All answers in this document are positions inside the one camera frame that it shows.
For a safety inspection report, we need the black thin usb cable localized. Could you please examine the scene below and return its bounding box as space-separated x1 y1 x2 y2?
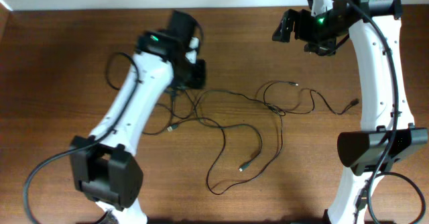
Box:
192 80 360 197
142 88 264 173

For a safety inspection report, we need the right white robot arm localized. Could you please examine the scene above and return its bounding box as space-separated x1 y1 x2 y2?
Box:
272 0 428 223

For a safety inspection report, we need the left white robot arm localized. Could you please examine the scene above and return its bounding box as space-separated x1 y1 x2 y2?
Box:
70 11 206 223

